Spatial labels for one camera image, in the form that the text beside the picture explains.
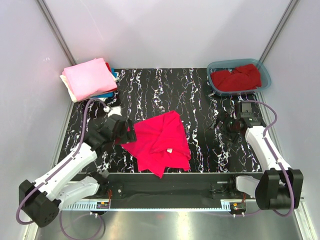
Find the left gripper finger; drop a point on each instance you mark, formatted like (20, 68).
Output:
(130, 126)
(129, 137)

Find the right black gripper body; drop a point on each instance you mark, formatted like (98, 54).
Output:
(231, 125)

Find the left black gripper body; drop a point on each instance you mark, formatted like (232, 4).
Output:
(121, 138)

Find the bright pink t shirt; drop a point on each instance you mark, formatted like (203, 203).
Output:
(161, 143)

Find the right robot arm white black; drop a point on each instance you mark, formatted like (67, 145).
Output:
(280, 186)

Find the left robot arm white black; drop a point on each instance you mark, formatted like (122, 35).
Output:
(44, 198)

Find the black marble pattern mat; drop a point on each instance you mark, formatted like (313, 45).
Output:
(144, 93)

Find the folded blue t shirt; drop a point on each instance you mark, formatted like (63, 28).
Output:
(109, 93)

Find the dark red t shirt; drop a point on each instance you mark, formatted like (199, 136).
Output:
(242, 78)

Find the teal plastic basin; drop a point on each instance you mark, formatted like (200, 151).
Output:
(231, 65)

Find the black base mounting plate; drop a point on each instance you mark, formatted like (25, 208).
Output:
(174, 191)

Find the folded light pink t shirt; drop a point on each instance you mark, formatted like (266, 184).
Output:
(89, 78)

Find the folded red t shirt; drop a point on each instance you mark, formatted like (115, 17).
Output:
(108, 66)

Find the folded cream t shirt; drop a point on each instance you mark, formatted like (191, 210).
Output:
(69, 89)

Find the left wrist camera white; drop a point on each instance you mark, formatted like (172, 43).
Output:
(115, 110)

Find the aluminium frame rail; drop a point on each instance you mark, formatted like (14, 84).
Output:
(85, 219)

